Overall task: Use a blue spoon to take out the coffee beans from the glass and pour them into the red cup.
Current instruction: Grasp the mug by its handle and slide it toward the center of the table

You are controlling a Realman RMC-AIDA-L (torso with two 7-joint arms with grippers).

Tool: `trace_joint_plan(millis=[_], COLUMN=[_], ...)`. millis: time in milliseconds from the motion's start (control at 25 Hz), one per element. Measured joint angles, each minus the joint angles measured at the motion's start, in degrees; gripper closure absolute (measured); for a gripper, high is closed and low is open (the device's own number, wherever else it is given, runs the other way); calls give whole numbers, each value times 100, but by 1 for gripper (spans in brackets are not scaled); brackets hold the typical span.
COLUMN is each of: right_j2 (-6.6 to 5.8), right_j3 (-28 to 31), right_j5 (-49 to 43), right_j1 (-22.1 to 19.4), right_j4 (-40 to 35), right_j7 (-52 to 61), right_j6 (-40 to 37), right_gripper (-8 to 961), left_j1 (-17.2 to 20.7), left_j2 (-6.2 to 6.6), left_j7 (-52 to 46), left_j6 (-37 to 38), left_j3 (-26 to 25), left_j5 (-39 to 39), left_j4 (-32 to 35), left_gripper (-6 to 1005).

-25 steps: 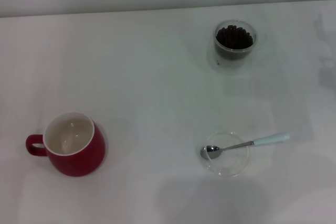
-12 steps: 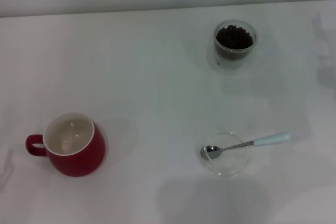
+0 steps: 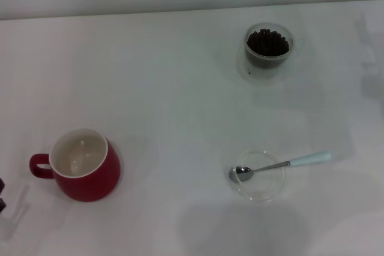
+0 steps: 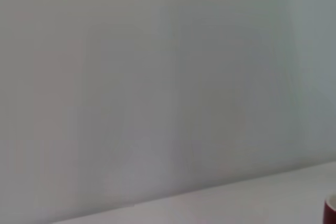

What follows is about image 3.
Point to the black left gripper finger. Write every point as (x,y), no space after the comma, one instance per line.
(2,204)
(1,185)

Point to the clear glass cup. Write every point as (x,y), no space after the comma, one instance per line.
(249,58)

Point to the coffee beans pile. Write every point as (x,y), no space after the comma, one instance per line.
(267,43)

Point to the clear glass saucer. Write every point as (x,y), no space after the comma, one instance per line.
(261,191)
(261,77)

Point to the red ceramic mug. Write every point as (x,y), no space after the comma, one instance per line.
(87,184)

